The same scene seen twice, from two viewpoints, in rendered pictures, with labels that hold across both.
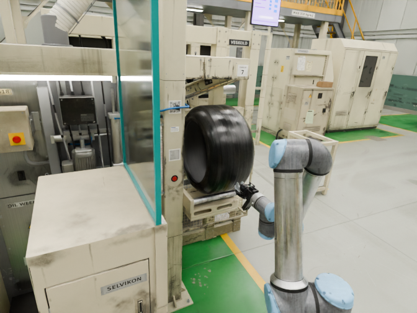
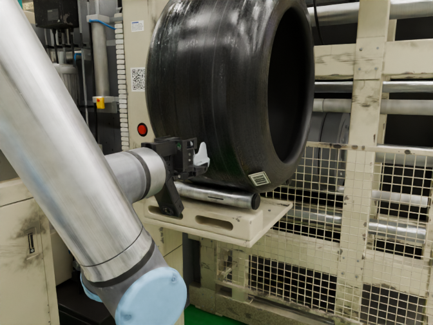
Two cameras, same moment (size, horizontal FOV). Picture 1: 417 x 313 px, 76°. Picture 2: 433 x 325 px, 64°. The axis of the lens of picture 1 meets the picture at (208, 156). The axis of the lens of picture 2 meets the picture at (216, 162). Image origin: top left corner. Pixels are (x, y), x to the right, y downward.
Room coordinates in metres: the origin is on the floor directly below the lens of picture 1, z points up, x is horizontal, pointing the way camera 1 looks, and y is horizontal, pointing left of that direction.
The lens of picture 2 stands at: (1.13, -0.87, 1.19)
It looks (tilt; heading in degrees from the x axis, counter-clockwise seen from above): 12 degrees down; 58
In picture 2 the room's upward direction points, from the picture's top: straight up
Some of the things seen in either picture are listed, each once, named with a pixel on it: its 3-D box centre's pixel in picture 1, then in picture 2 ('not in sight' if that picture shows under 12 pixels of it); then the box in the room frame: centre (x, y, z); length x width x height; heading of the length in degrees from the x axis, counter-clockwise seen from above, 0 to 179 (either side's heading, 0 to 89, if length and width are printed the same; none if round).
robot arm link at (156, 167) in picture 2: (257, 200); (138, 173); (1.33, -0.29, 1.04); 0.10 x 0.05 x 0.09; 118
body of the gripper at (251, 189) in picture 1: (249, 193); (167, 160); (1.41, -0.25, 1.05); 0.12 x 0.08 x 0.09; 28
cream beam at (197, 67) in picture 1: (206, 67); not in sight; (2.04, 0.05, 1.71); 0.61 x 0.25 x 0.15; 118
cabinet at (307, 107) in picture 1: (304, 114); not in sight; (6.03, -2.12, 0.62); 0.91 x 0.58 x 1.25; 115
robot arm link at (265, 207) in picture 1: (267, 208); (103, 186); (1.26, -0.33, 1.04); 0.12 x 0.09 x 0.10; 28
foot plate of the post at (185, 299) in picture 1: (170, 294); not in sight; (1.58, 0.24, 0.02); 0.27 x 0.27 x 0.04; 28
